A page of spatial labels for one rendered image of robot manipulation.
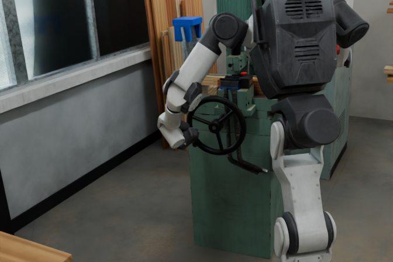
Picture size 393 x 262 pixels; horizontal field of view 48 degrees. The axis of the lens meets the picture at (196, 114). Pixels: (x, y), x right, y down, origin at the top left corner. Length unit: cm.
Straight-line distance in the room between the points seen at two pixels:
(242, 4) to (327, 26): 77
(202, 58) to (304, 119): 41
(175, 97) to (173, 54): 206
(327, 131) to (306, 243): 42
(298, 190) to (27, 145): 188
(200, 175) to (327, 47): 117
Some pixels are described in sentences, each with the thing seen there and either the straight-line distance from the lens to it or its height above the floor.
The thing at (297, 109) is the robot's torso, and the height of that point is 108.
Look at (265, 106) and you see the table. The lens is 214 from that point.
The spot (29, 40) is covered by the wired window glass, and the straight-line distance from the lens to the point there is 300.
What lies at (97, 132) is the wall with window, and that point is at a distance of 342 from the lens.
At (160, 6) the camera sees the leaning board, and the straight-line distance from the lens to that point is 371.
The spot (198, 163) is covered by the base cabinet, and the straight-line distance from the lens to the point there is 236.
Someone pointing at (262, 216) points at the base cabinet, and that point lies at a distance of 240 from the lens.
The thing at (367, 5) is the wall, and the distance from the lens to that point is 445.
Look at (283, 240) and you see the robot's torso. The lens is 160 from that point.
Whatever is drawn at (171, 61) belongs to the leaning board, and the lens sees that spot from 365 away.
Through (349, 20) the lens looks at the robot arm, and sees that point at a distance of 166.
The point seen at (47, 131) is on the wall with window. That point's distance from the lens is 306.
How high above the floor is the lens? 153
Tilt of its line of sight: 19 degrees down
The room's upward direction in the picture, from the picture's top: 3 degrees counter-clockwise
